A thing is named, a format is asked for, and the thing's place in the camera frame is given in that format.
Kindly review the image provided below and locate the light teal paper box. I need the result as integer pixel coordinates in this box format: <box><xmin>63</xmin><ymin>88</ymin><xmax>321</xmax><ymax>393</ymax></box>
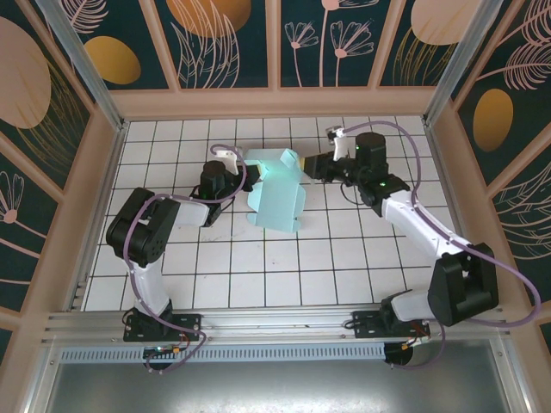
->
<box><xmin>245</xmin><ymin>147</ymin><xmax>307</xmax><ymax>236</ymax></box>

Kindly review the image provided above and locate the grey metal sheet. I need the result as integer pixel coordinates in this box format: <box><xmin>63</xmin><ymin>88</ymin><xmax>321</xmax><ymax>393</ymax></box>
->
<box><xmin>40</xmin><ymin>337</ymin><xmax>533</xmax><ymax>413</ymax></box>

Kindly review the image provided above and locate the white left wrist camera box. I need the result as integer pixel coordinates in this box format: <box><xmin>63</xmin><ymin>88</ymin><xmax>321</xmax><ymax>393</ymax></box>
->
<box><xmin>214</xmin><ymin>145</ymin><xmax>243</xmax><ymax>176</ymax></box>

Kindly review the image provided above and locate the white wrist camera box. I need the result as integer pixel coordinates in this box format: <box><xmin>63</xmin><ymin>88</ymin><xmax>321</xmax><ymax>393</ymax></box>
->
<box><xmin>214</xmin><ymin>145</ymin><xmax>243</xmax><ymax>176</ymax></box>
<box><xmin>325</xmin><ymin>126</ymin><xmax>348</xmax><ymax>161</ymax></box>

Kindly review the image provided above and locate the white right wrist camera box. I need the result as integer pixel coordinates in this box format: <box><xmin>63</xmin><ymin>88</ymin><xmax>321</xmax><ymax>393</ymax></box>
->
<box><xmin>325</xmin><ymin>126</ymin><xmax>348</xmax><ymax>161</ymax></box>

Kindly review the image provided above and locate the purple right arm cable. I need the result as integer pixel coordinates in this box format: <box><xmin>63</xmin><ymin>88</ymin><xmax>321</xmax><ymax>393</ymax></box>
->
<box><xmin>339</xmin><ymin>120</ymin><xmax>542</xmax><ymax>370</ymax></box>

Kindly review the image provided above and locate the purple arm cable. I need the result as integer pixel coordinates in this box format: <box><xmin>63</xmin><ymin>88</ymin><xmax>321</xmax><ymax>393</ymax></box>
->
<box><xmin>339</xmin><ymin>120</ymin><xmax>542</xmax><ymax>370</ymax></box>
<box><xmin>122</xmin><ymin>144</ymin><xmax>249</xmax><ymax>374</ymax></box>

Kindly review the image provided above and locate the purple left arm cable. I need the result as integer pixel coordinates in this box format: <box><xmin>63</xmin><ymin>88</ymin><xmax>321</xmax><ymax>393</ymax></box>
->
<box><xmin>122</xmin><ymin>144</ymin><xmax>249</xmax><ymax>374</ymax></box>

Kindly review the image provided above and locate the aluminium side rail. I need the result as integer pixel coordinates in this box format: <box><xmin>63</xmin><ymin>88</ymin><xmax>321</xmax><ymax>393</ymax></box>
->
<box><xmin>424</xmin><ymin>120</ymin><xmax>486</xmax><ymax>307</ymax></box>
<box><xmin>68</xmin><ymin>122</ymin><xmax>128</xmax><ymax>311</ymax></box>

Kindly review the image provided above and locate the wall panel with flower outlines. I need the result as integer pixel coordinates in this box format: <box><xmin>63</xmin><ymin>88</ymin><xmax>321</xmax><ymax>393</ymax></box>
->
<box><xmin>275</xmin><ymin>0</ymin><xmax>399</xmax><ymax>90</ymax></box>

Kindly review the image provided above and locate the wall panel with pale disc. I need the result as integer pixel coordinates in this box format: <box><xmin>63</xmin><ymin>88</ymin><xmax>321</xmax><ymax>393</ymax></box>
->
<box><xmin>377</xmin><ymin>0</ymin><xmax>496</xmax><ymax>89</ymax></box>

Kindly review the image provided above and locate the aluminium corner post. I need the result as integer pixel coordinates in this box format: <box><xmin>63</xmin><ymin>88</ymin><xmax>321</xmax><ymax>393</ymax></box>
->
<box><xmin>424</xmin><ymin>0</ymin><xmax>513</xmax><ymax>126</ymax></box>
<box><xmin>36</xmin><ymin>0</ymin><xmax>129</xmax><ymax>133</ymax></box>

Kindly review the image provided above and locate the wall panel with leaf outlines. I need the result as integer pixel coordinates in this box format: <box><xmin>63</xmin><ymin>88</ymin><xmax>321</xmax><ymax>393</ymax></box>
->
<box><xmin>152</xmin><ymin>0</ymin><xmax>277</xmax><ymax>91</ymax></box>

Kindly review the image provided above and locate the aluminium mounting rail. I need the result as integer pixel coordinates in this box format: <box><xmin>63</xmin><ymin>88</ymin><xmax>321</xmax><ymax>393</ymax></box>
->
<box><xmin>40</xmin><ymin>305</ymin><xmax>516</xmax><ymax>345</ymax></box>

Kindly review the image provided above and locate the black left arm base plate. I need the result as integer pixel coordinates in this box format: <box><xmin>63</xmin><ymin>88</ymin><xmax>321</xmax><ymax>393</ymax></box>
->
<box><xmin>123</xmin><ymin>312</ymin><xmax>203</xmax><ymax>343</ymax></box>

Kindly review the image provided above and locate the wall panel with feather outlines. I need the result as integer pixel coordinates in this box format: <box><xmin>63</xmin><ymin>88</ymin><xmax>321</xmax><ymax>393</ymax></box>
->
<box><xmin>451</xmin><ymin>0</ymin><xmax>551</xmax><ymax>190</ymax></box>

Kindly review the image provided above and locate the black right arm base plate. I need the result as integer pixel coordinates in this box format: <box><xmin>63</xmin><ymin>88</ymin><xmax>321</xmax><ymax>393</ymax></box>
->
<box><xmin>351</xmin><ymin>310</ymin><xmax>431</xmax><ymax>341</ymax></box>

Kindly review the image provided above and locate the wall panel with orange oval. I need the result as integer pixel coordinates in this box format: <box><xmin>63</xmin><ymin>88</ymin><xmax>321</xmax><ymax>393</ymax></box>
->
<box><xmin>40</xmin><ymin>0</ymin><xmax>181</xmax><ymax>92</ymax></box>

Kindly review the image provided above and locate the slotted grey cable duct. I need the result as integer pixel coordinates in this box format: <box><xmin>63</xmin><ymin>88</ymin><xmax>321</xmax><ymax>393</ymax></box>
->
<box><xmin>59</xmin><ymin>342</ymin><xmax>387</xmax><ymax>363</ymax></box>

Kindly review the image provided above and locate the wall panel with fern outlines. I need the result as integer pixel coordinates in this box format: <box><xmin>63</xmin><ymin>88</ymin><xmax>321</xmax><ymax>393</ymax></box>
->
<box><xmin>488</xmin><ymin>161</ymin><xmax>551</xmax><ymax>309</ymax></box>

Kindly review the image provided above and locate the wall panel with single flower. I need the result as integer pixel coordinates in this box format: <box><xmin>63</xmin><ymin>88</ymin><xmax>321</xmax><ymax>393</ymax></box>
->
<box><xmin>0</xmin><ymin>128</ymin><xmax>65</xmax><ymax>317</ymax></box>

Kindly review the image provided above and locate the wall panel with pink disc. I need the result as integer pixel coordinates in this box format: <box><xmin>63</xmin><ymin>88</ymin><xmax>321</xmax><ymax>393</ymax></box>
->
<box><xmin>0</xmin><ymin>0</ymin><xmax>96</xmax><ymax>194</ymax></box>

